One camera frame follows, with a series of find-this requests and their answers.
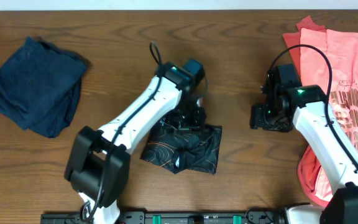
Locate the black printed cycling jersey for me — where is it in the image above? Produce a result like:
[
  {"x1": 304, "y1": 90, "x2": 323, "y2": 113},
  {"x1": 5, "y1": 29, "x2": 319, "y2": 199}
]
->
[{"x1": 140, "y1": 123, "x2": 223, "y2": 174}]

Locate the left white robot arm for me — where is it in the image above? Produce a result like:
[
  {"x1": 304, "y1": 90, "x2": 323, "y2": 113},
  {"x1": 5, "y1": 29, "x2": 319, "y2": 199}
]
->
[{"x1": 64, "y1": 60, "x2": 205, "y2": 223}]

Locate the light pink printed t-shirt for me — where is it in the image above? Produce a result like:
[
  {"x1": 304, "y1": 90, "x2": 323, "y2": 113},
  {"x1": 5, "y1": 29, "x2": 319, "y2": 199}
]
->
[{"x1": 299, "y1": 27, "x2": 358, "y2": 203}]

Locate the coral red t-shirt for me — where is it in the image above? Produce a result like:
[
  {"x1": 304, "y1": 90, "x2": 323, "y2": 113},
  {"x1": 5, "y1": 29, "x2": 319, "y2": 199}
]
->
[{"x1": 283, "y1": 16, "x2": 333, "y2": 207}]

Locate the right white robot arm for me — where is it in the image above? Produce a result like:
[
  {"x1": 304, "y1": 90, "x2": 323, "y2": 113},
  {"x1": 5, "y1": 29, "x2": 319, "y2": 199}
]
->
[{"x1": 250, "y1": 64, "x2": 358, "y2": 223}]

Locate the folded navy blue garment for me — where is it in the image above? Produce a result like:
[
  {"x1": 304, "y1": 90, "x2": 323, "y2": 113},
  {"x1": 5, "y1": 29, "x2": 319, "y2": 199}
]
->
[{"x1": 0, "y1": 37, "x2": 88, "y2": 138}]

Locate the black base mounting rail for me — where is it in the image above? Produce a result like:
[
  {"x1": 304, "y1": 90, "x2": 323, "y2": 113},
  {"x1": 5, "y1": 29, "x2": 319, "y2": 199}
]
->
[{"x1": 40, "y1": 203, "x2": 323, "y2": 224}]

